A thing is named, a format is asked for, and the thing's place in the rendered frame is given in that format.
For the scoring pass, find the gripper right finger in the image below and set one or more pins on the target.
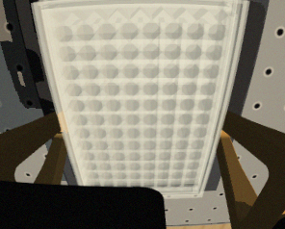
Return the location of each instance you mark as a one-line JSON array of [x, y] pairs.
[[268, 146]]

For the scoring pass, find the clear plastic lid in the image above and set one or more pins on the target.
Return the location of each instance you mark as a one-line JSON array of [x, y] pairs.
[[141, 88]]

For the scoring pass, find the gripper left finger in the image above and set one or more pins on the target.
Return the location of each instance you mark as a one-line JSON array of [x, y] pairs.
[[17, 144]]

